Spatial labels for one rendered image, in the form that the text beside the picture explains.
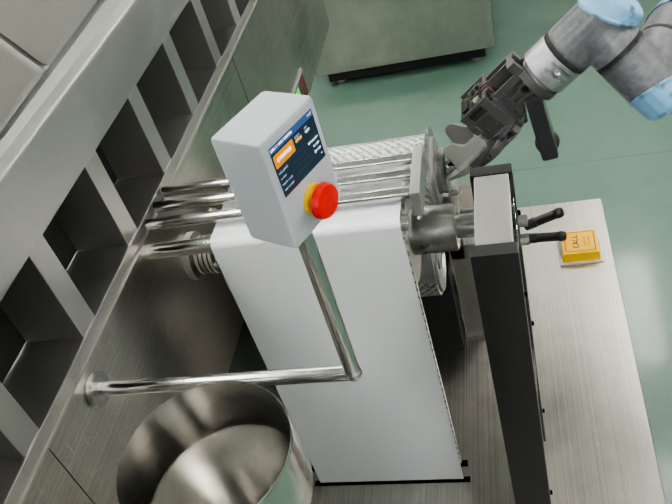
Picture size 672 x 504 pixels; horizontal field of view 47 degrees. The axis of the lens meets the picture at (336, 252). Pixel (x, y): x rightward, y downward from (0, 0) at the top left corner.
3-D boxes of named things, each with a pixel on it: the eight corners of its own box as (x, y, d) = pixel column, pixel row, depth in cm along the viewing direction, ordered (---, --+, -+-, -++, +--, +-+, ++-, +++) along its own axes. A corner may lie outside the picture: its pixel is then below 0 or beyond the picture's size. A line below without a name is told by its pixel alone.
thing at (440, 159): (452, 190, 129) (448, 195, 122) (440, 191, 130) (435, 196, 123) (446, 146, 128) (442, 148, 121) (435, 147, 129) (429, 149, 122)
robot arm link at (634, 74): (709, 61, 107) (654, 6, 106) (688, 105, 100) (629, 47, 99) (664, 92, 113) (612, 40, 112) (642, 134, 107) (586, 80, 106)
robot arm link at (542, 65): (578, 56, 111) (585, 85, 105) (555, 78, 114) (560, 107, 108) (541, 26, 109) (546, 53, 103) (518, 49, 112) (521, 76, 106)
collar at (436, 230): (460, 260, 100) (453, 223, 96) (415, 265, 102) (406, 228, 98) (460, 229, 105) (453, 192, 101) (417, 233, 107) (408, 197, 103)
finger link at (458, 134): (428, 137, 125) (466, 104, 119) (456, 157, 127) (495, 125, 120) (426, 150, 123) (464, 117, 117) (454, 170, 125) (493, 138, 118)
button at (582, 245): (600, 260, 150) (600, 251, 149) (563, 263, 152) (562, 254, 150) (596, 237, 155) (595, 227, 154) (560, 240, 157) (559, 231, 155)
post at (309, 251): (360, 378, 75) (305, 223, 63) (344, 379, 76) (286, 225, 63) (361, 365, 77) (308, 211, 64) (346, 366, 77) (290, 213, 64)
